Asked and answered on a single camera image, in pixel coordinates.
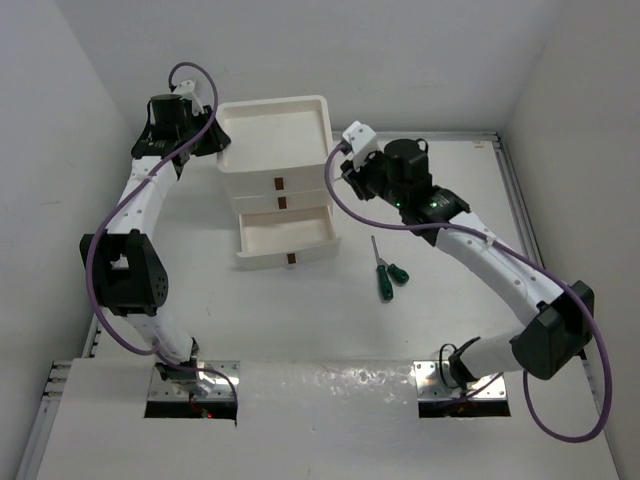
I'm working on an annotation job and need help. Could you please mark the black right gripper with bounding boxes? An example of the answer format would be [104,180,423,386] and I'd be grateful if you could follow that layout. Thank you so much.
[340,145,406,209]

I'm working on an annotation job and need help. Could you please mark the white three-drawer cabinet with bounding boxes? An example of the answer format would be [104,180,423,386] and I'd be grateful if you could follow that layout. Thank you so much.
[214,93,342,272]

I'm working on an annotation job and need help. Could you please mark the white bottom drawer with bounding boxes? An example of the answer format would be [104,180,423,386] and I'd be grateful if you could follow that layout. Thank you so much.
[237,206,341,270]

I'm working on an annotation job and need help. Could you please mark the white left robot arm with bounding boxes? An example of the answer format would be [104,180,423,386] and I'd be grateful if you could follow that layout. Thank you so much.
[80,93,230,399]

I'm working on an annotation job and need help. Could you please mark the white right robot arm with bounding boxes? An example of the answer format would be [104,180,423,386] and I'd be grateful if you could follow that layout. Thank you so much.
[339,138,594,389]

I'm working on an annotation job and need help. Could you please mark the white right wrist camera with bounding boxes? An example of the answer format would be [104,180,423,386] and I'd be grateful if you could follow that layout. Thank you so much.
[342,121,378,161]

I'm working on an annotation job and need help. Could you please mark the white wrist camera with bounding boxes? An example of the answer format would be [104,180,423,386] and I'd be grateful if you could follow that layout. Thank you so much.
[173,79,204,115]
[342,121,378,161]

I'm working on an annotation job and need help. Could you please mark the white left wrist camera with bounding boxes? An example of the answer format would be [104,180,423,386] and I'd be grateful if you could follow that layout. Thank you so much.
[173,79,204,115]

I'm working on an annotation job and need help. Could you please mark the short green-handled screwdriver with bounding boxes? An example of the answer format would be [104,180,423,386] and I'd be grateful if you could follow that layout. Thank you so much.
[377,258,410,286]

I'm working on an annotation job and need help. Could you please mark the slim green-handled screwdriver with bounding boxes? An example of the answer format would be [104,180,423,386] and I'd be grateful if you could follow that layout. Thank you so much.
[371,235,394,302]

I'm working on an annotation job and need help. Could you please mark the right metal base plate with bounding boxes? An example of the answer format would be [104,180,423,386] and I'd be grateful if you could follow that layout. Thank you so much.
[414,360,510,402]

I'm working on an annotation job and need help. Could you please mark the metal base plate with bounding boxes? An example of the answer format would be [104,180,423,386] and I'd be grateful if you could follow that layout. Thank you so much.
[414,360,510,402]
[147,360,240,402]

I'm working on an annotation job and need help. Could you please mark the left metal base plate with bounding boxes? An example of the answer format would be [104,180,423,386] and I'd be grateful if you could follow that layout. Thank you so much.
[147,360,240,402]

